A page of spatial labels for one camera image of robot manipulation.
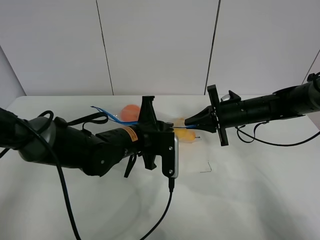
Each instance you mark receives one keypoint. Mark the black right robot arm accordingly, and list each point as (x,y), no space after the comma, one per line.
(287,103)

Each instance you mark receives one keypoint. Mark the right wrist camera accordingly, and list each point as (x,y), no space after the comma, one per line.
(230,98)

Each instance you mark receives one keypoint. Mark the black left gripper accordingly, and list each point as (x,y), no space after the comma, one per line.
(152,132)

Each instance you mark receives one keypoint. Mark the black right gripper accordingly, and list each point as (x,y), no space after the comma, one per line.
(223,116)

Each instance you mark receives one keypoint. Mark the clear zip bag blue seal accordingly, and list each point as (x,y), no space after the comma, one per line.
(119,143)

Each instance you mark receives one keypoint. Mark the orange fruit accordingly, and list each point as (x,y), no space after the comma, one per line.
(130,113)

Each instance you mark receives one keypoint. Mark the yellow pear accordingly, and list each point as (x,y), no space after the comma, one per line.
(184,134)

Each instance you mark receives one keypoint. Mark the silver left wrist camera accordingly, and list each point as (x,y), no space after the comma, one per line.
(170,155)

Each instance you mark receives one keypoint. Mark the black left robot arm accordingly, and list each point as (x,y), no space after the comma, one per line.
(50,140)

